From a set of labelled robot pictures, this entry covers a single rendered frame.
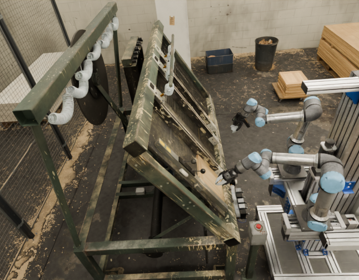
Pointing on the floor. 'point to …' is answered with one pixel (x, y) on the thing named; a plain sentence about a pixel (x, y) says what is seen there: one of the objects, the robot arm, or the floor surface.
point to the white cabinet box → (175, 25)
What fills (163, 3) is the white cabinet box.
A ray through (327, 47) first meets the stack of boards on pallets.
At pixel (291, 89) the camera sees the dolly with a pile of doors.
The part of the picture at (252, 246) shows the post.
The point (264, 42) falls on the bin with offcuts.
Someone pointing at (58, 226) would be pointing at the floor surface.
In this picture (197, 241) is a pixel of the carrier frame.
